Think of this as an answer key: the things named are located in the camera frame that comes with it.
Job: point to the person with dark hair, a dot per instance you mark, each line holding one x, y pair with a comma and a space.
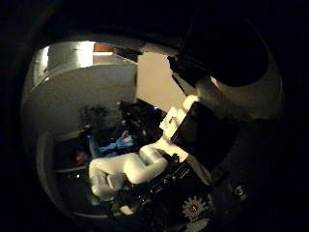
109, 141

